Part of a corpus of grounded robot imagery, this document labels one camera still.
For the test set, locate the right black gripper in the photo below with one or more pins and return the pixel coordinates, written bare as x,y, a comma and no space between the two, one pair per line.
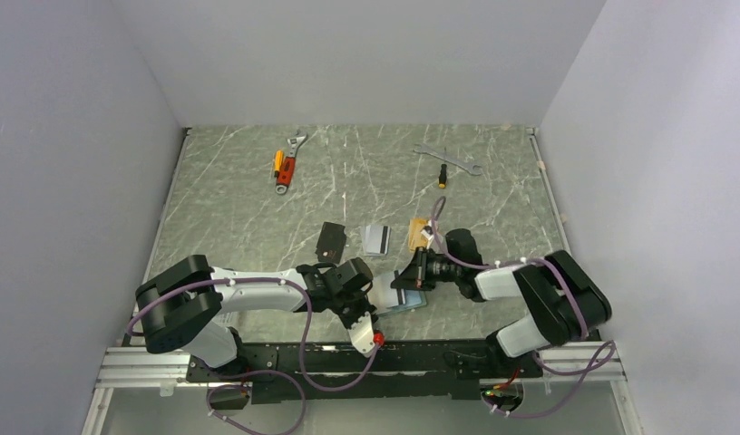
415,275

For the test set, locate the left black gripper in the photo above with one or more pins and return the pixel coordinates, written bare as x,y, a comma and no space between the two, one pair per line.
365,306

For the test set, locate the green card holder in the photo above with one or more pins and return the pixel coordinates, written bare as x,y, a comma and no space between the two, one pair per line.
414,299

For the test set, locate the black VIP card stack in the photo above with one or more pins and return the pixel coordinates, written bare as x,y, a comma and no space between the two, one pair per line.
331,243

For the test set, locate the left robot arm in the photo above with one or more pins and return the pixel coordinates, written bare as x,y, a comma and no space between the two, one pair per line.
178,307

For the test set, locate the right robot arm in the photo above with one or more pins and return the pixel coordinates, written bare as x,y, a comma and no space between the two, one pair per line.
563,302

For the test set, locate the orange card stack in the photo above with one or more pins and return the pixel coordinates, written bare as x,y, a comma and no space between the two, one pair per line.
414,238

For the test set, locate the silver VIP card stack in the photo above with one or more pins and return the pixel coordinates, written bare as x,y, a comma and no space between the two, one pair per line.
375,240

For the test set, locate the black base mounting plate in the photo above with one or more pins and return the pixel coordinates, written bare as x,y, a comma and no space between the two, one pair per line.
457,369

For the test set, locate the black yellow small screwdriver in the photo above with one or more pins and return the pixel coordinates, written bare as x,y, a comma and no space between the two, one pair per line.
442,177

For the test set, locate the silver open-end spanner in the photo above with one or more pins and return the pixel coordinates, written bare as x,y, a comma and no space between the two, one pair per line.
470,167

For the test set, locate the red adjustable wrench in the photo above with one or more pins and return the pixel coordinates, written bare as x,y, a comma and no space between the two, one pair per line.
283,181

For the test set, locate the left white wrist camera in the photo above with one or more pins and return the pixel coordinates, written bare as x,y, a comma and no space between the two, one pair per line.
364,337

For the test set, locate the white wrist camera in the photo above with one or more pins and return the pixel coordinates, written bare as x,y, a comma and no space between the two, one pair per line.
364,337
427,233

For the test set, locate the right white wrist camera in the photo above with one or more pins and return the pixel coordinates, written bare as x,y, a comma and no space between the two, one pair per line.
427,233

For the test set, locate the yellow handled screwdriver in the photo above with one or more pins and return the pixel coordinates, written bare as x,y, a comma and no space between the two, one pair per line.
278,160

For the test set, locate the aluminium rail frame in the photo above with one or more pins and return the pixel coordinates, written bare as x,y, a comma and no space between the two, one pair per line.
133,367

